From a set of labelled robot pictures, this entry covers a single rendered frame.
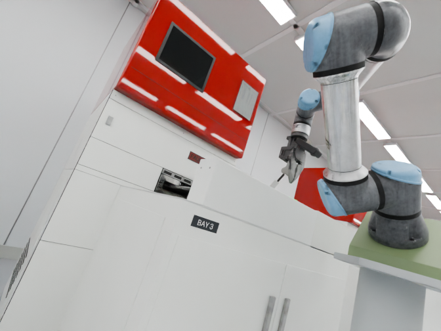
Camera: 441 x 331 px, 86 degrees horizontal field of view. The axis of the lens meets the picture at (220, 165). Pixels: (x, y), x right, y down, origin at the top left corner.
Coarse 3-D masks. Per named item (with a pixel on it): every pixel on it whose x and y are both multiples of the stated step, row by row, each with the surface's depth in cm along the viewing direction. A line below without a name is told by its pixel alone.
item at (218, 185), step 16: (208, 160) 71; (208, 176) 68; (224, 176) 69; (240, 176) 73; (192, 192) 71; (208, 192) 66; (224, 192) 69; (240, 192) 73; (256, 192) 77; (272, 192) 81; (224, 208) 69; (240, 208) 73; (256, 208) 77; (272, 208) 81; (288, 208) 86; (304, 208) 92; (256, 224) 77; (272, 224) 81; (288, 224) 86; (304, 224) 92; (304, 240) 92
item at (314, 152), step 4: (300, 140) 97; (300, 144) 96; (304, 144) 95; (308, 144) 93; (304, 148) 94; (308, 148) 92; (312, 148) 91; (316, 148) 90; (312, 152) 90; (316, 152) 90; (320, 152) 91; (316, 156) 92
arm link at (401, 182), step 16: (384, 160) 72; (384, 176) 65; (400, 176) 63; (416, 176) 62; (384, 192) 64; (400, 192) 64; (416, 192) 64; (384, 208) 67; (400, 208) 65; (416, 208) 65
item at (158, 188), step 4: (160, 176) 123; (164, 176) 123; (160, 180) 122; (164, 180) 123; (168, 180) 124; (172, 180) 126; (176, 180) 127; (160, 184) 122; (176, 184) 127; (180, 184) 128; (184, 184) 130; (156, 188) 120; (160, 188) 122; (160, 192) 122; (164, 192) 123; (168, 192) 124; (172, 192) 126; (176, 196) 127; (180, 196) 128
